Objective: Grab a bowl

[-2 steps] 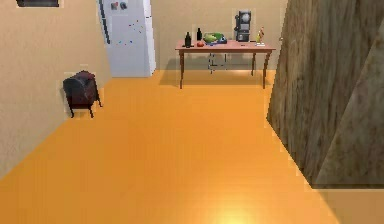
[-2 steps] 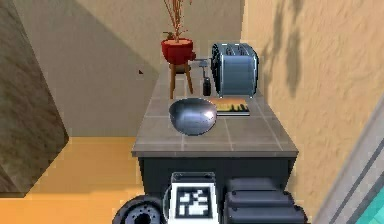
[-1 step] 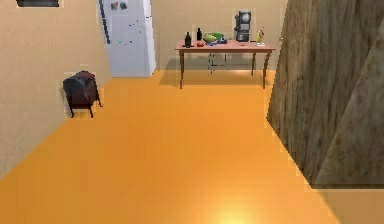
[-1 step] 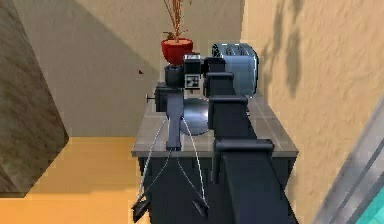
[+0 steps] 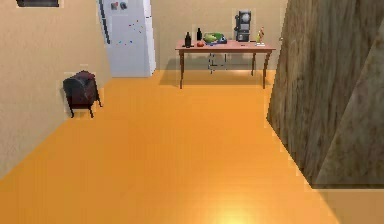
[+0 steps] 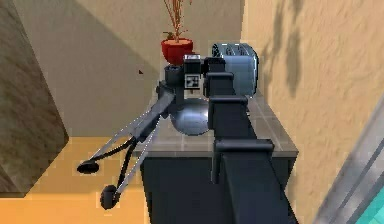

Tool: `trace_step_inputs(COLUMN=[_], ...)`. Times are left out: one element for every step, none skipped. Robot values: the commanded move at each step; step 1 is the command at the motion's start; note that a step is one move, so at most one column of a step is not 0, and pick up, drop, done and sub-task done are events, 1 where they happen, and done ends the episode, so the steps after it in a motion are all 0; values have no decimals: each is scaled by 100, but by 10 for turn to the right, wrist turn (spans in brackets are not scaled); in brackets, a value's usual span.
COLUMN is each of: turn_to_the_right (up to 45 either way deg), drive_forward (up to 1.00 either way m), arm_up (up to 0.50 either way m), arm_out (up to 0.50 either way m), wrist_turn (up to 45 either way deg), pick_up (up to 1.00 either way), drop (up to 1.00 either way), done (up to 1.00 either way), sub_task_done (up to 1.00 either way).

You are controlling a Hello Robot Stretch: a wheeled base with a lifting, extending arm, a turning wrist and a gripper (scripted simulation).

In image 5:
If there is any blue bowl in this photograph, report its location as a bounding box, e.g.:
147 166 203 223
207 34 228 46

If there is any brown wooden table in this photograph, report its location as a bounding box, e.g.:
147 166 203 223
175 39 277 90

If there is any green lettuce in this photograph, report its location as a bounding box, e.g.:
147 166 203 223
203 32 224 44

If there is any white fridge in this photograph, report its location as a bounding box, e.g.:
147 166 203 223
96 0 157 78

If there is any black coffee machine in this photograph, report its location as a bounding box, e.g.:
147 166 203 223
234 9 253 43

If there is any dark framed window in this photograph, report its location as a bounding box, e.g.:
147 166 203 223
15 0 61 8

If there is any wire frame chair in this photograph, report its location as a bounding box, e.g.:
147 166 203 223
207 52 228 74

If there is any black fridge handle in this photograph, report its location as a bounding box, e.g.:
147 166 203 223
98 0 111 45

